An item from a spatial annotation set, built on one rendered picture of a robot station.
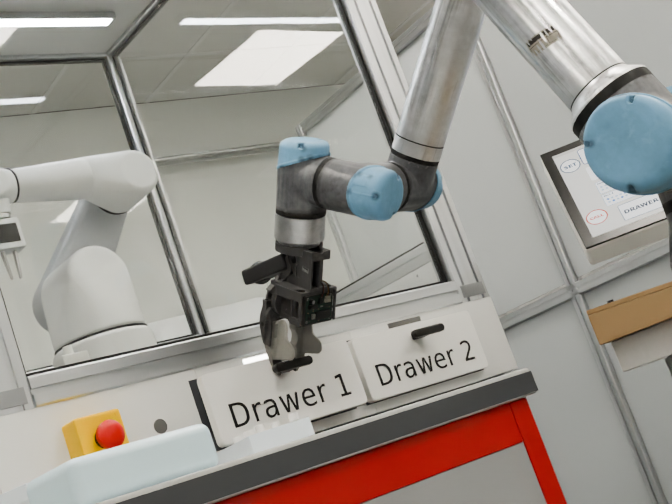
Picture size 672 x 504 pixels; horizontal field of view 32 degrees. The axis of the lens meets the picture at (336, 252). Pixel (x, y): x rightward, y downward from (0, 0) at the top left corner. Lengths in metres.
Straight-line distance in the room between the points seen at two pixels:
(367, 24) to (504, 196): 1.51
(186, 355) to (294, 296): 0.20
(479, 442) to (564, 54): 0.49
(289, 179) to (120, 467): 0.74
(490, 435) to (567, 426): 2.48
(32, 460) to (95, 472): 0.62
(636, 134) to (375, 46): 1.01
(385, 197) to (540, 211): 2.02
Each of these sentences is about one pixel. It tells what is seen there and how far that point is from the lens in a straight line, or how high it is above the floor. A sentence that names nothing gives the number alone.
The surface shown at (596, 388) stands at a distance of 3.62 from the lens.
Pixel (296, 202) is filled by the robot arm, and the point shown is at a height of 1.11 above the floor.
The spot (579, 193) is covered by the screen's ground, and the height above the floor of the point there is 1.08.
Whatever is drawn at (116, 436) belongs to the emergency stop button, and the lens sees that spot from 1.60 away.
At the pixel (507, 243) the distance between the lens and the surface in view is 3.74.
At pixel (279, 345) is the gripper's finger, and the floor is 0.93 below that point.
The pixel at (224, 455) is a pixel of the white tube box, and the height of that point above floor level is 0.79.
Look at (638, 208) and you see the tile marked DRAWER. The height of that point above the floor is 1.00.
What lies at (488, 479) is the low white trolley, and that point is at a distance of 1.25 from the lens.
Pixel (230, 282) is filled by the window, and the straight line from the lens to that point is 1.88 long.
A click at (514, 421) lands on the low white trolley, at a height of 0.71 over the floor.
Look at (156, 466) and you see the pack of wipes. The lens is 1.04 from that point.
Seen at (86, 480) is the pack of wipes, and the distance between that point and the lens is 1.01.
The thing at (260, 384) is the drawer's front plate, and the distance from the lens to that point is 1.78.
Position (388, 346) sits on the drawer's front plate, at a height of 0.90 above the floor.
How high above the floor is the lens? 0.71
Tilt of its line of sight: 11 degrees up
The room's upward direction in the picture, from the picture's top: 20 degrees counter-clockwise
